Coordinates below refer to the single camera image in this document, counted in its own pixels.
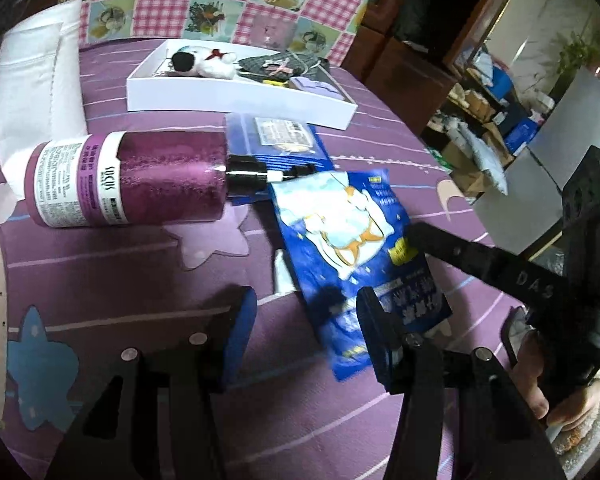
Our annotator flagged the green potted plant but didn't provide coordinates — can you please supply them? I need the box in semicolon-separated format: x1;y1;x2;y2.
562;35;600;77

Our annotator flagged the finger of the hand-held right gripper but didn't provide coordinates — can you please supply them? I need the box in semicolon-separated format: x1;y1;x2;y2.
409;221;567;307

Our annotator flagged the white tray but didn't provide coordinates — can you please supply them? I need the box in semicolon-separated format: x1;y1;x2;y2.
126;39;358;131

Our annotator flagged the blue cartoon print packet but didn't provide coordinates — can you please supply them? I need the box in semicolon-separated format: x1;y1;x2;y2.
270;169;453;382

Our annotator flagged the purple pump bottle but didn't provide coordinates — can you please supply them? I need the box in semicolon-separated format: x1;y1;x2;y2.
24;131;313;228

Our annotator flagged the grey board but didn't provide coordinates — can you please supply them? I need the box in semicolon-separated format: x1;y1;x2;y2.
472;67;600;256

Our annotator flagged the brown cardboard box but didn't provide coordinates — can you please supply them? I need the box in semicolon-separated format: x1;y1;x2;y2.
445;140;491;202

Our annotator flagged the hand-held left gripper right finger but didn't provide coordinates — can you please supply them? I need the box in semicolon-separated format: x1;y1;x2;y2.
356;285;567;480

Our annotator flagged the blue packet in clear bag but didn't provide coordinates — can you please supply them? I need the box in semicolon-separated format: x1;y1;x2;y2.
224;112;333;206

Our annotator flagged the green cardboard box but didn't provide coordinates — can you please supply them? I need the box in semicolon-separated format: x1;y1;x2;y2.
426;146;453;175

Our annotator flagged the person's right hand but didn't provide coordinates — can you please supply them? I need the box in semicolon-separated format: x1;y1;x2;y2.
511;331;600;429

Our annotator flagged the blue box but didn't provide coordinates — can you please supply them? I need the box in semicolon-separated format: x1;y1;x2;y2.
505;120;538;153

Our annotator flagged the white black plush toy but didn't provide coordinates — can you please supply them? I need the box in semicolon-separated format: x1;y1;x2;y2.
169;46;240;81

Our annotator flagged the purple striped bed sheet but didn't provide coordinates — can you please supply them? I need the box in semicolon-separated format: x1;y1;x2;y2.
0;40;531;480

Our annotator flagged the lilac cloth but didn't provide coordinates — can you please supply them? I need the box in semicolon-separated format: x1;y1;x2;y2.
287;76;342;101

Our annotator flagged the dark wooden cabinet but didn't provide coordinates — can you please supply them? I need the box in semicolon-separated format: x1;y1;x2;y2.
340;0;531;131

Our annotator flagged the person's right forearm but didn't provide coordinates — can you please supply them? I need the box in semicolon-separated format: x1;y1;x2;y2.
550;375;600;457

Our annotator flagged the small white packet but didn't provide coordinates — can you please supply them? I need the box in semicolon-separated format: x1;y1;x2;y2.
272;249;301;295

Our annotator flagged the grey plaid pouch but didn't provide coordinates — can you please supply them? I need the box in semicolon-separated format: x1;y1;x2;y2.
237;51;326;81

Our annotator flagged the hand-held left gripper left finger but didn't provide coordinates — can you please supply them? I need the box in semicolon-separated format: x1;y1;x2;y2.
55;285;258;480

